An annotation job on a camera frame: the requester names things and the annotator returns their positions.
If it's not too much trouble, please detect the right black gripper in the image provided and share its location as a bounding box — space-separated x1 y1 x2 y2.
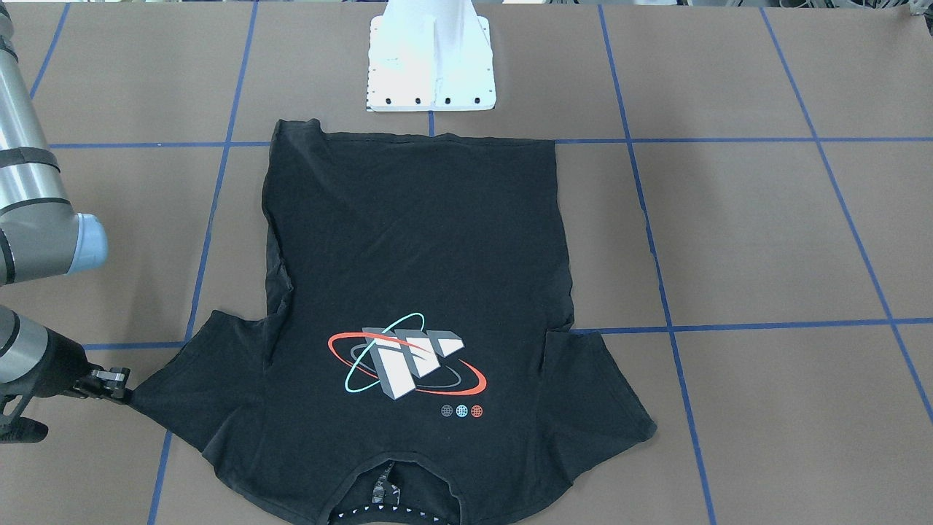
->
33 332 133 403

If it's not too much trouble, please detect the black graphic t-shirt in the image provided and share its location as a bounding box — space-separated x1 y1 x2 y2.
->
131 120 656 524

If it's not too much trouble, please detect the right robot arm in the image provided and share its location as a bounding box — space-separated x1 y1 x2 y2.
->
1 9 129 403

